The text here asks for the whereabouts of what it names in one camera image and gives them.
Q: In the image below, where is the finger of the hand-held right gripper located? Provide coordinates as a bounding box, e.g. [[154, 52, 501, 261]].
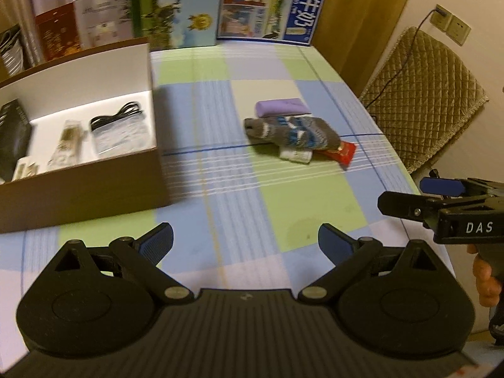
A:
[[377, 191, 442, 226], [419, 177, 466, 198]]

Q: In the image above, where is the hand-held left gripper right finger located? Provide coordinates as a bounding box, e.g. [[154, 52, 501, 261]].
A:
[[297, 222, 440, 306]]

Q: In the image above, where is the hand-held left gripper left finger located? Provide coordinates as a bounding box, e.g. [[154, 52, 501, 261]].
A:
[[53, 222, 195, 306]]

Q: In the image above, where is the brown cardboard box white inside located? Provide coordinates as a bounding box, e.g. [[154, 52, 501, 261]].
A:
[[0, 36, 171, 234]]

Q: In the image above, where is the clear bag with black cable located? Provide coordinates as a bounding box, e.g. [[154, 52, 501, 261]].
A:
[[89, 101, 152, 154]]

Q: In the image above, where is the black pouch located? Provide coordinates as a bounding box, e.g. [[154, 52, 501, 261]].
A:
[[0, 99, 33, 184]]

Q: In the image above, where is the person's right hand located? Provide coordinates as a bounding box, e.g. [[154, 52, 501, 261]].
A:
[[467, 244, 504, 308]]

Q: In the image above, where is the red snack packet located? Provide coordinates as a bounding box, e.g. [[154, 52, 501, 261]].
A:
[[315, 141, 357, 166]]

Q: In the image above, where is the quilted chair cushion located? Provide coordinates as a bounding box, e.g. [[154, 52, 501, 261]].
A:
[[358, 27, 490, 174]]

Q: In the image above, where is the white folded item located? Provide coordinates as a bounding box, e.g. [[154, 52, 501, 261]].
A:
[[279, 147, 313, 164]]

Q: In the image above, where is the checked tablecloth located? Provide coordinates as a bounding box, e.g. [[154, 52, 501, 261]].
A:
[[0, 41, 473, 367]]

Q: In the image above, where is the grey patterned sock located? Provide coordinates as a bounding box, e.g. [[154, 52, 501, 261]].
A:
[[243, 115, 342, 152]]

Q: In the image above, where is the clear plastic pack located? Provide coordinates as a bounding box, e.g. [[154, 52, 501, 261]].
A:
[[47, 119, 86, 171]]

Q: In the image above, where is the purple case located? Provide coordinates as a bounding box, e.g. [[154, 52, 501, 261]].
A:
[[255, 98, 307, 118]]

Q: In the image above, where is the cream plastic comb-like piece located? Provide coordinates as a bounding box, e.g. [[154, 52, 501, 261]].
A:
[[11, 157, 41, 182]]

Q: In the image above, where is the wooden panel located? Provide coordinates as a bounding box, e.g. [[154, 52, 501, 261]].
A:
[[311, 0, 420, 97]]

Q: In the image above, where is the red brown box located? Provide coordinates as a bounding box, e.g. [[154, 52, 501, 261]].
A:
[[33, 2, 83, 64]]

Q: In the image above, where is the green milk carton box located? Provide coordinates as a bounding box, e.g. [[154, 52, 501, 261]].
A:
[[131, 0, 221, 52]]

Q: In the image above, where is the white appliance box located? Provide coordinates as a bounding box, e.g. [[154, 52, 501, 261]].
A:
[[73, 0, 135, 50]]

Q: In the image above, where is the blue milk carton box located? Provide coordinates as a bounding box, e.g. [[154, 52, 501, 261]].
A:
[[216, 0, 330, 46]]

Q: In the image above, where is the wall socket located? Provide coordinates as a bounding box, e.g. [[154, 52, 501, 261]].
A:
[[430, 6, 472, 46]]

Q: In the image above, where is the black charger cable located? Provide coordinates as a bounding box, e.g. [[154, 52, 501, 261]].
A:
[[366, 8, 439, 121]]

